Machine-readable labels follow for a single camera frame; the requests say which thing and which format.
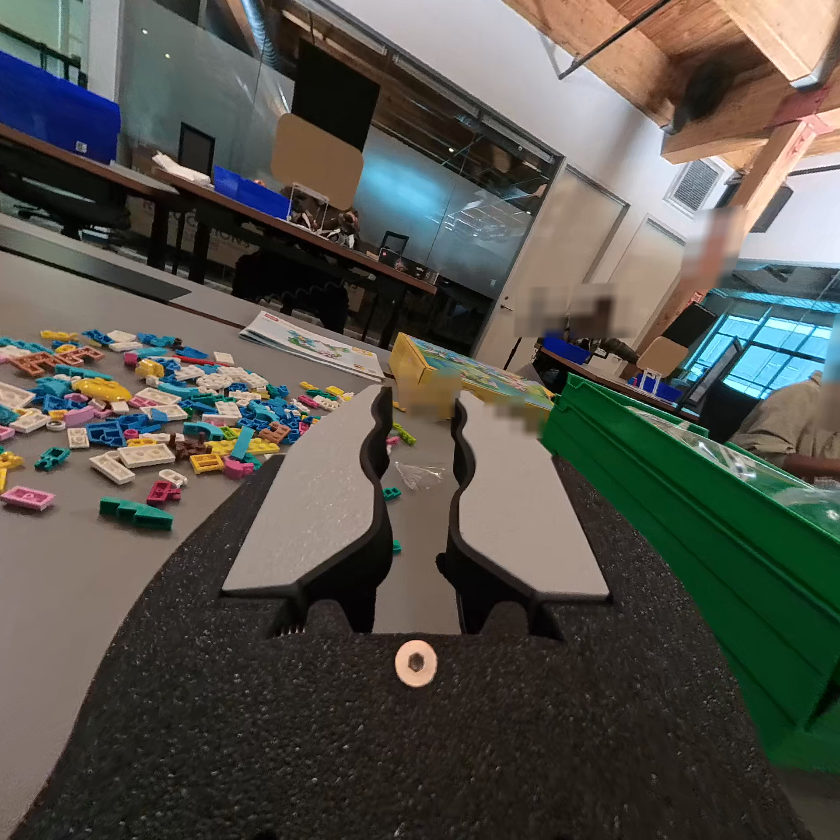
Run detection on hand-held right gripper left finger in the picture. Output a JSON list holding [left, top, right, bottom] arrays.
[[220, 385, 395, 634]]

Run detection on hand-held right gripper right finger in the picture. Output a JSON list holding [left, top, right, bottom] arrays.
[[436, 391, 611, 635]]

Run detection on pile of colourful lego pieces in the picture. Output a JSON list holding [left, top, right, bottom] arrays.
[[0, 327, 418, 533]]

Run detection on lego instruction booklets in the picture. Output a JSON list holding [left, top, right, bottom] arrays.
[[239, 310, 385, 383]]

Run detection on yellow lego box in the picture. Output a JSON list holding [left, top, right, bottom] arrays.
[[388, 331, 556, 421]]

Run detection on clear plastic bag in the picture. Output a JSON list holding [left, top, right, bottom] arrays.
[[395, 461, 448, 490]]

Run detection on green plastic bin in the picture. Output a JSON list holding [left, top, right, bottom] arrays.
[[541, 372, 840, 773]]

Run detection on wooden background table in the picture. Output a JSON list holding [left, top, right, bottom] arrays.
[[154, 167, 439, 349], [0, 121, 179, 270], [537, 344, 704, 421]]

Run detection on tan book stand board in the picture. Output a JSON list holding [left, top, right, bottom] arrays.
[[272, 112, 366, 208], [634, 335, 690, 381]]

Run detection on black rectangular panel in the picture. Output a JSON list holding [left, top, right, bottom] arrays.
[[290, 38, 382, 152], [659, 301, 718, 356]]

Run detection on white door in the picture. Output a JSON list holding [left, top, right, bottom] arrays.
[[472, 163, 631, 372], [609, 213, 687, 329]]

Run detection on clear acrylic box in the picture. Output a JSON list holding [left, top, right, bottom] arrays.
[[283, 183, 329, 228]]

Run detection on white cloth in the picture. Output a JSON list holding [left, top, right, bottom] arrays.
[[150, 150, 213, 186]]

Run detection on wooden pillar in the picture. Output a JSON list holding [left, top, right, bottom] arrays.
[[633, 117, 823, 369]]

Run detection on white wall vent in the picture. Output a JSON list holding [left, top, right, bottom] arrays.
[[663, 157, 727, 213]]

